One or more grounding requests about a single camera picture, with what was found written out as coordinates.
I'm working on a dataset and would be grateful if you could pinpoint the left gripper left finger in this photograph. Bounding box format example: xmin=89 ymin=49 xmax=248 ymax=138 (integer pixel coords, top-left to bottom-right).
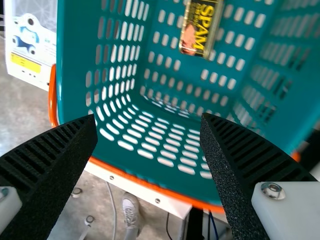
xmin=0 ymin=113 xmax=99 ymax=240

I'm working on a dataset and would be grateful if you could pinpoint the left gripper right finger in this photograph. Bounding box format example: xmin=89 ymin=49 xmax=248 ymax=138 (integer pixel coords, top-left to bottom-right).
xmin=199 ymin=112 xmax=320 ymax=240

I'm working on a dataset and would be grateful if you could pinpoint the rectangular tin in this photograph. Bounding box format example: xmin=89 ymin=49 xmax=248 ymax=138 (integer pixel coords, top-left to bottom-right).
xmin=178 ymin=0 xmax=225 ymax=60

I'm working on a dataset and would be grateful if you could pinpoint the teal shopping basket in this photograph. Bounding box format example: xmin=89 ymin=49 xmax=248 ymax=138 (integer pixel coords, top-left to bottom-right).
xmin=48 ymin=0 xmax=320 ymax=213

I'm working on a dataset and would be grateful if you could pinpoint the white printed cardboard box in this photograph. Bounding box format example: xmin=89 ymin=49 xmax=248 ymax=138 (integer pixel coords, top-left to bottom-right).
xmin=4 ymin=0 xmax=58 ymax=92

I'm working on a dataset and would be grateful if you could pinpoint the white cable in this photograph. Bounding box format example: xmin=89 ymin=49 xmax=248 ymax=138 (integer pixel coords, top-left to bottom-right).
xmin=106 ymin=181 xmax=118 ymax=240

